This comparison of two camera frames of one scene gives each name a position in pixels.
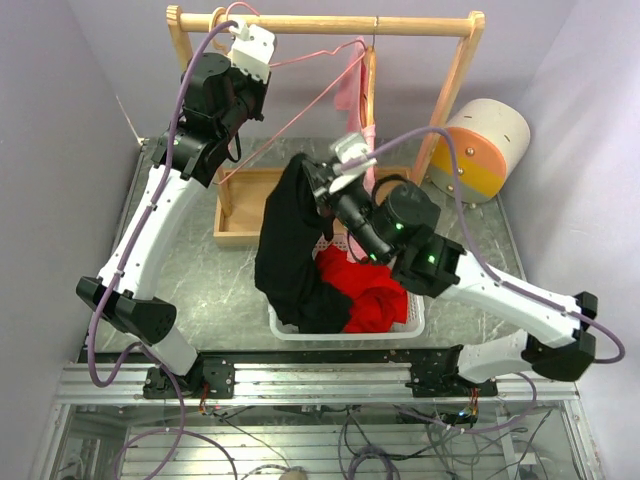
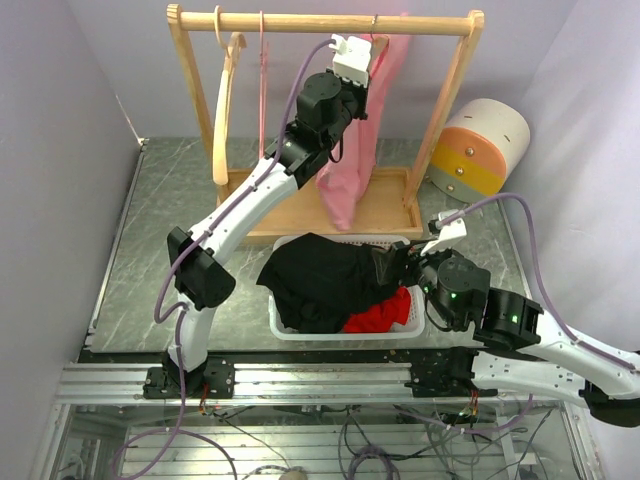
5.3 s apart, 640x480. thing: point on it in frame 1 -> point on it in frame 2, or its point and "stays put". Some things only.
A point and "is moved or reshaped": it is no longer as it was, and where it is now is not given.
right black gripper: [321, 179] -> [399, 254]
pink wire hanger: [314, 106] is moved or reshaped
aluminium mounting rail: [259, 384] stays put
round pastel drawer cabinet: [491, 139] stays put
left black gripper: [260, 87] -> [356, 88]
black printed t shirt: [285, 251] is moved or reshaped
